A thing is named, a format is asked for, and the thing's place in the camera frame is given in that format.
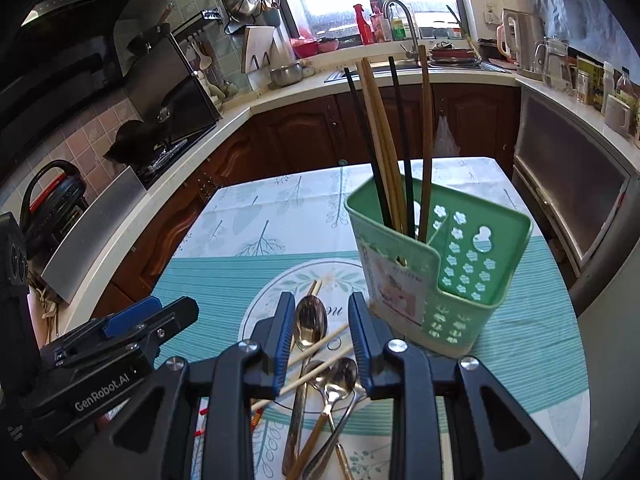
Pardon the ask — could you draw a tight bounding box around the steel spoon wooden handle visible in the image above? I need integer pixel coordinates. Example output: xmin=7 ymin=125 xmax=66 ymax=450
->
xmin=286 ymin=358 xmax=357 ymax=480

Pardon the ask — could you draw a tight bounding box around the bamboo chopstick red end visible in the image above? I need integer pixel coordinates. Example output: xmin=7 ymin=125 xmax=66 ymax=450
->
xmin=360 ymin=56 xmax=409 ymax=235
xmin=354 ymin=58 xmax=403 ymax=234

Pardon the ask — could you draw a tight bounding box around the dark brown wooden chopstick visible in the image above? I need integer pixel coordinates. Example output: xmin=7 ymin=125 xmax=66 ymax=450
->
xmin=418 ymin=44 xmax=433 ymax=243

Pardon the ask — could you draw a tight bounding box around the white chopstick red striped end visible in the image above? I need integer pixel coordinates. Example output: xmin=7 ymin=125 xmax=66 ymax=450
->
xmin=250 ymin=346 xmax=354 ymax=413

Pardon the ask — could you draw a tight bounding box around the steel kitchen faucet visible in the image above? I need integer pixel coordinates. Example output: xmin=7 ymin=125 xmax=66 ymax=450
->
xmin=383 ymin=0 xmax=420 ymax=63

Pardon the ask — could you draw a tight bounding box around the large steel spoon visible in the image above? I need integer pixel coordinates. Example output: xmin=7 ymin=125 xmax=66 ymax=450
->
xmin=281 ymin=289 xmax=328 ymax=476

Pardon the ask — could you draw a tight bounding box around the steel fork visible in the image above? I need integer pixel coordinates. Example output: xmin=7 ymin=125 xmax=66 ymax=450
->
xmin=303 ymin=379 xmax=368 ymax=480

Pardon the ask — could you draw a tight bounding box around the small steel spoon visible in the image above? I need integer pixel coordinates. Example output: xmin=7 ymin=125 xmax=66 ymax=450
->
xmin=303 ymin=358 xmax=357 ymax=479

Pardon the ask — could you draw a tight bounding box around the leaf pattern tablecloth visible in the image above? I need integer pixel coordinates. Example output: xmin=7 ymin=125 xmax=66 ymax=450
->
xmin=152 ymin=165 xmax=590 ymax=471

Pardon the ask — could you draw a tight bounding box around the green plastic utensil holder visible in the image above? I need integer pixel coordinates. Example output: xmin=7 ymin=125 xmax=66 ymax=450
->
xmin=345 ymin=181 xmax=533 ymax=358

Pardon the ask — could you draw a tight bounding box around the black wok on stove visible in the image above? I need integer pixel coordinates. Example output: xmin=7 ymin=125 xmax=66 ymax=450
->
xmin=104 ymin=107 xmax=171 ymax=167

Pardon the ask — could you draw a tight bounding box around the steel bowl on counter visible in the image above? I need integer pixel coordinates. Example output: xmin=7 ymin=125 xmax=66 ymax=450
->
xmin=270 ymin=62 xmax=314 ymax=88

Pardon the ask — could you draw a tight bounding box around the black range hood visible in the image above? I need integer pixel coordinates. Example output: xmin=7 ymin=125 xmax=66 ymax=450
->
xmin=1 ymin=0 xmax=151 ymax=167

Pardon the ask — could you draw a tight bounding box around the red spray bottle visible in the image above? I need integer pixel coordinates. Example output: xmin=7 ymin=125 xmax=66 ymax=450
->
xmin=354 ymin=3 xmax=374 ymax=46

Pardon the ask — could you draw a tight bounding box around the white mug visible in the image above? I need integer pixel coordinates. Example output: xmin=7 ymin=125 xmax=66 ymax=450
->
xmin=604 ymin=94 xmax=631 ymax=136

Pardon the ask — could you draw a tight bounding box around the glass pitcher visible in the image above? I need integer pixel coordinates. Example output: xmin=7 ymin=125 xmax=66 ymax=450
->
xmin=535 ymin=38 xmax=573 ymax=93

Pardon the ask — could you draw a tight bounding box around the steel electric kettle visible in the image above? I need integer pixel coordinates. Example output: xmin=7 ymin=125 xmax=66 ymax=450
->
xmin=496 ymin=9 xmax=544 ymax=78

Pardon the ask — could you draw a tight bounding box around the black rice cooker red handle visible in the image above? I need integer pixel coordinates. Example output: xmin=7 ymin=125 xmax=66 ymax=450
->
xmin=18 ymin=159 xmax=88 ymax=260

